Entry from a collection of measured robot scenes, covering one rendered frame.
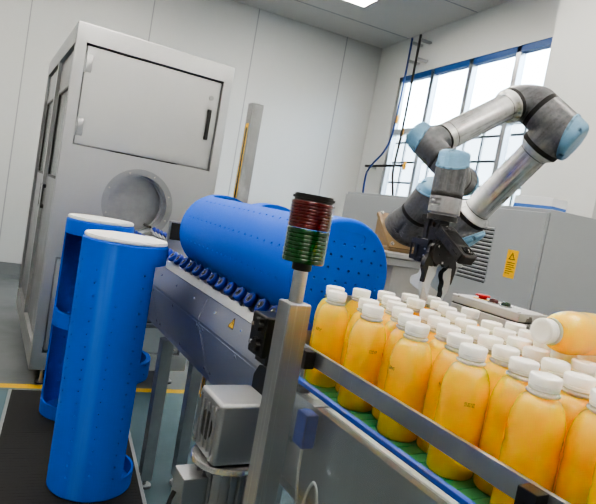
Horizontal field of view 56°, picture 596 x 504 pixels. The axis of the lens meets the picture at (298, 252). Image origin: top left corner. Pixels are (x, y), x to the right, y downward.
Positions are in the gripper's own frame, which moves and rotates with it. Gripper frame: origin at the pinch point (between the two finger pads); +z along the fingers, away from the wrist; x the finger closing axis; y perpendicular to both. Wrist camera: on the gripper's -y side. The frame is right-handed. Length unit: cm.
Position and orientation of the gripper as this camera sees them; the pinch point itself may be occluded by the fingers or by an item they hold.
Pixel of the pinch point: (432, 299)
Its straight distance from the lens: 136.1
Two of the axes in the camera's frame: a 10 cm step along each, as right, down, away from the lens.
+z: -1.8, 9.8, 0.8
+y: -4.8, -1.5, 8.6
